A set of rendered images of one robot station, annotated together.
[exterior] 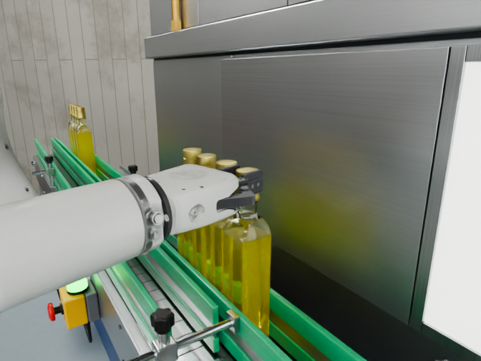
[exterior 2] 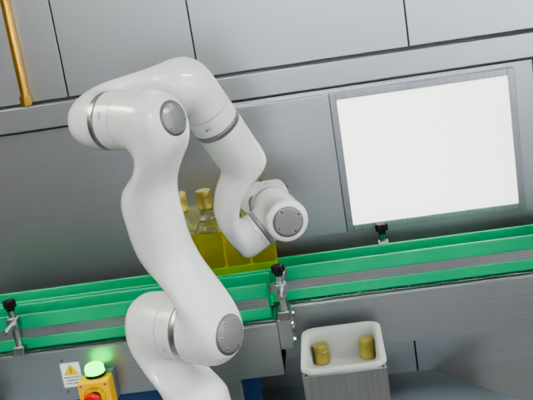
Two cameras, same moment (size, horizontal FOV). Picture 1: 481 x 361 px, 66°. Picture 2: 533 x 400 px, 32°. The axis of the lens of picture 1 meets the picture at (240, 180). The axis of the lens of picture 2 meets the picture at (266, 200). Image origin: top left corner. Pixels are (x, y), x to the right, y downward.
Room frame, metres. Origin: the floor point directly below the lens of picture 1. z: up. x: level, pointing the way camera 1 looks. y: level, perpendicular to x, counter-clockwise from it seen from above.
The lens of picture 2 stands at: (-0.77, 1.58, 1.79)
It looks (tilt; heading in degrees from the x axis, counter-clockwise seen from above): 14 degrees down; 308
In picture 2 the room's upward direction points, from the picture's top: 9 degrees counter-clockwise
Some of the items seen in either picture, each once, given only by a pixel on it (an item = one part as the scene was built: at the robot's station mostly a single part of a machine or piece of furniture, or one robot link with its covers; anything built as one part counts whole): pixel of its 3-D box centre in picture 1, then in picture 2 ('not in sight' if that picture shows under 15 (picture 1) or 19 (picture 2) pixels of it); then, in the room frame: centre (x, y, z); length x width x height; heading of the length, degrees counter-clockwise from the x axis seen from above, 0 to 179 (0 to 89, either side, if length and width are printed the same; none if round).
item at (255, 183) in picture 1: (252, 187); not in sight; (0.46, -0.02, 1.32); 0.07 x 0.03 x 0.03; 138
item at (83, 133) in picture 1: (84, 142); not in sight; (1.48, 0.63, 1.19); 0.06 x 0.06 x 0.28; 33
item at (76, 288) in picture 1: (76, 284); (94, 368); (0.73, 0.37, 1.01); 0.04 x 0.04 x 0.03
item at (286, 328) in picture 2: not in sight; (287, 325); (0.41, 0.06, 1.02); 0.09 x 0.04 x 0.07; 123
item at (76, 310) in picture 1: (78, 304); (98, 390); (0.73, 0.37, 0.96); 0.07 x 0.07 x 0.07; 33
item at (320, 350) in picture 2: not in sight; (320, 352); (0.34, 0.06, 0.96); 0.04 x 0.04 x 0.04
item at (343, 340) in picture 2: not in sight; (344, 363); (0.25, 0.10, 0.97); 0.22 x 0.17 x 0.09; 123
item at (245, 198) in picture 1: (222, 198); not in sight; (0.42, 0.02, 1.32); 0.08 x 0.06 x 0.01; 80
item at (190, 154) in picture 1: (192, 160); (179, 202); (0.65, 0.09, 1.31); 0.04 x 0.04 x 0.04
